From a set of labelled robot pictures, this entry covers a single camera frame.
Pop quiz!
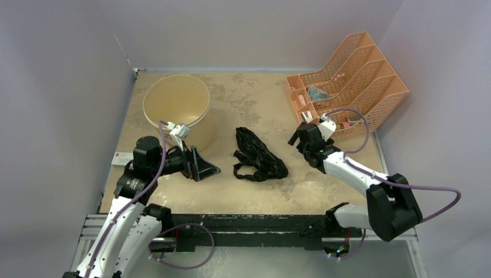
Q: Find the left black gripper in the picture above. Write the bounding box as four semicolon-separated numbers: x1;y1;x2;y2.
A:
151;140;219;180

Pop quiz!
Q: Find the black plastic trash bag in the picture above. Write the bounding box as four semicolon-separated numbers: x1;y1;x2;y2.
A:
233;127;289;182

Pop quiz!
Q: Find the beige round trash bin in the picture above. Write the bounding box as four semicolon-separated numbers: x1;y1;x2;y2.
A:
142;75;214;151

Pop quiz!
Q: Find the orange plastic file organizer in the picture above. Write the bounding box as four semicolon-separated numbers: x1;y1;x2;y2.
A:
284;32;409;139

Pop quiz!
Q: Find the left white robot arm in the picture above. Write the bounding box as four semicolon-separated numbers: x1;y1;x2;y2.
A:
63;136;221;277

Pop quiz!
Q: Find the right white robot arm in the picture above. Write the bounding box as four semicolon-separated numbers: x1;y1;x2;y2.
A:
288;123;423;242

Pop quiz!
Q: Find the white stapler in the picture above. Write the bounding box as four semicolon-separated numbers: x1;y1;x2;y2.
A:
300;111;313;123

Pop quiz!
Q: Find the pink small item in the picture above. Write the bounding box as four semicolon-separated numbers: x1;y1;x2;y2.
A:
297;94;306;110

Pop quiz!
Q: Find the teal packet in organizer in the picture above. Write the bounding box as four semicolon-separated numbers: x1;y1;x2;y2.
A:
307;86;331;101

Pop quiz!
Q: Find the white small box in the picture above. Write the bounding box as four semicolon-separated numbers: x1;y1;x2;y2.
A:
111;152;133;166

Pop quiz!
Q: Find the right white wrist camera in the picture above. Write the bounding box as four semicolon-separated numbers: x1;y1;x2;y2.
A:
317;113;337;141

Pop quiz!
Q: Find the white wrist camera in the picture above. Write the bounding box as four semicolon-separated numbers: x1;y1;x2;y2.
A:
167;122;189;151
317;113;337;141

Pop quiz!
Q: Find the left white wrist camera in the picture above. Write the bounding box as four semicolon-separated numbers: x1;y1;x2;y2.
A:
167;122;189;151

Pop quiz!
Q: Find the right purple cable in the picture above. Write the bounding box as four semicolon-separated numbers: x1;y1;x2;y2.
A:
324;108;462;224

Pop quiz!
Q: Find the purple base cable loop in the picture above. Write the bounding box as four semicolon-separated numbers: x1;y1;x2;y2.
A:
148;222;215;270

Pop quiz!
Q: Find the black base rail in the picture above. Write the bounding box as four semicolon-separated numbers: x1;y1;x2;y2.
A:
159;214;362;252

